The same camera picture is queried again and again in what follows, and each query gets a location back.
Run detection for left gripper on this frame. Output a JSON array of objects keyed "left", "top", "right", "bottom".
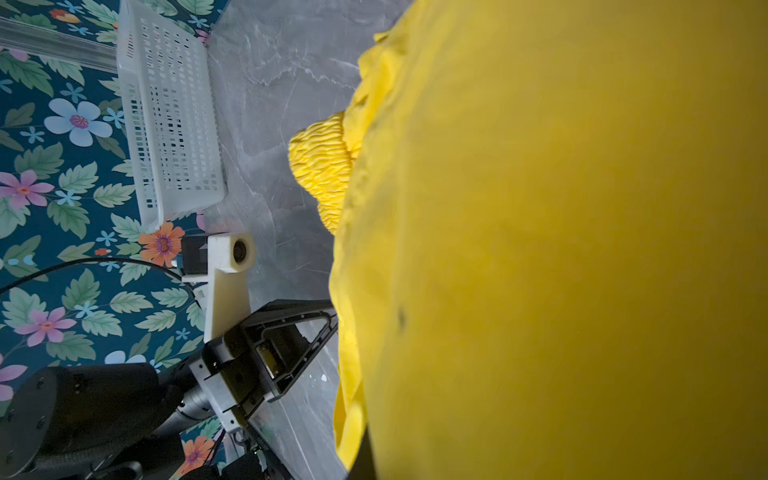
[{"left": 190, "top": 300, "right": 338, "bottom": 434}]

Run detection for yellow shorts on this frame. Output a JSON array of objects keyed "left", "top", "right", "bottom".
[{"left": 289, "top": 1, "right": 767, "bottom": 479}]

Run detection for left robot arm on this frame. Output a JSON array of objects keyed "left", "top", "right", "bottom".
[{"left": 1, "top": 300, "right": 338, "bottom": 479}]

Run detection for white plastic basket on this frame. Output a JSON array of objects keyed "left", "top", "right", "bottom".
[{"left": 117, "top": 1, "right": 226, "bottom": 231}]

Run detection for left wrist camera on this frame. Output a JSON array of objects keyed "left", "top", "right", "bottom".
[{"left": 180, "top": 232, "right": 257, "bottom": 343}]

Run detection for aluminium frame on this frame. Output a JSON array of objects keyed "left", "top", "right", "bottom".
[{"left": 1, "top": 18, "right": 118, "bottom": 74}]

